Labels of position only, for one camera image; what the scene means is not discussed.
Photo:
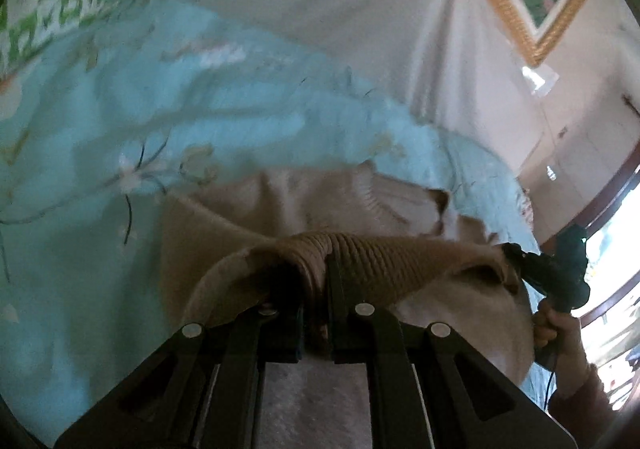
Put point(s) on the brown wooden window frame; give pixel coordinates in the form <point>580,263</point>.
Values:
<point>610,228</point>

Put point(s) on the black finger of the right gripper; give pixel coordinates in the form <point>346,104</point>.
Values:
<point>522,261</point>

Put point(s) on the person's right hand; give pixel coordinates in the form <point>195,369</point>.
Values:
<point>558,342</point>

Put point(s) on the grey striped bed sheet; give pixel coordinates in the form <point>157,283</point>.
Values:
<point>447,60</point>

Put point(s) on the beige knitted sweater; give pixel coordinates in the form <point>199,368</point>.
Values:
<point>404,248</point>

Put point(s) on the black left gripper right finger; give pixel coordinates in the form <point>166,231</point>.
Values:
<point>428,387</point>

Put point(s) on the light blue floral duvet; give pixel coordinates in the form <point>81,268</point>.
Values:
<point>157,96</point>

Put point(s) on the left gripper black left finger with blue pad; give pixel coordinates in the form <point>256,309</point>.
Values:
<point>203,387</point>

